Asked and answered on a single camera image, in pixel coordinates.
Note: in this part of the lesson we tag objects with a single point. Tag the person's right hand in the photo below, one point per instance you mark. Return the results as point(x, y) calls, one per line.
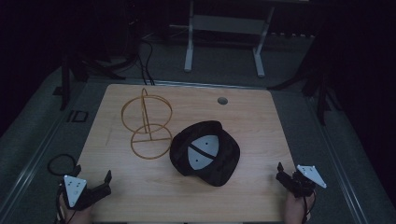
point(295, 210)

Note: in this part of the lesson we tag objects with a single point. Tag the black rectangular floor frame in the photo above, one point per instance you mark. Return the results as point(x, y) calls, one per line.
point(74, 116)

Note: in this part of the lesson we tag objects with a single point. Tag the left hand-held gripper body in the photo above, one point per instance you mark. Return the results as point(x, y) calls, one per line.
point(74, 188)

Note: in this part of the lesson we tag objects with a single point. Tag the black baseball cap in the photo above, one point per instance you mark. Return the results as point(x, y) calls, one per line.
point(214, 172)

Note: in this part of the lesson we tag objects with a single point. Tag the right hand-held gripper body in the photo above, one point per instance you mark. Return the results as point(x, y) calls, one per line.
point(306, 179)

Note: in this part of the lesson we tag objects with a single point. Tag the person's left hand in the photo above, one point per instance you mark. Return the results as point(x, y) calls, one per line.
point(77, 215)

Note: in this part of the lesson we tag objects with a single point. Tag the white metal table frame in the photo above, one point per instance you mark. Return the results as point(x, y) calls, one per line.
point(230, 25)

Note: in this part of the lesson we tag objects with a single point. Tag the grey table grommet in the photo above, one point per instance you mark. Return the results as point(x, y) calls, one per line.
point(222, 100)

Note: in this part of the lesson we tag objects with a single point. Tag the black tripod stand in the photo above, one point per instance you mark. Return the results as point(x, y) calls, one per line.
point(65, 84)
point(322, 93)

